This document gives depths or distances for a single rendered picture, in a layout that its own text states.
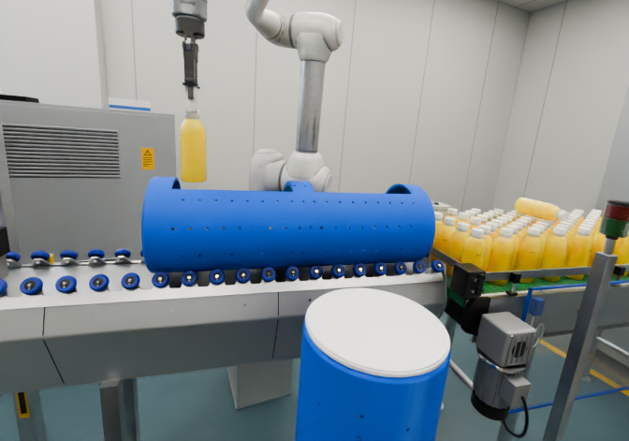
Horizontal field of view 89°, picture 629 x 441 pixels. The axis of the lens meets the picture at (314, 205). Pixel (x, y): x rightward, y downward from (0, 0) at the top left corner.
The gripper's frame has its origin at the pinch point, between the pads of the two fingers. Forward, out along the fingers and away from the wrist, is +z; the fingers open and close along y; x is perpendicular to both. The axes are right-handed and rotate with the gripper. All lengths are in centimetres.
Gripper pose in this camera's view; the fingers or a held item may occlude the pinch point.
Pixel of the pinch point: (192, 100)
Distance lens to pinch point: 99.8
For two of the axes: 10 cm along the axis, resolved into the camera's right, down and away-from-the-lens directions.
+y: 2.6, 2.4, -9.4
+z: -0.6, 9.7, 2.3
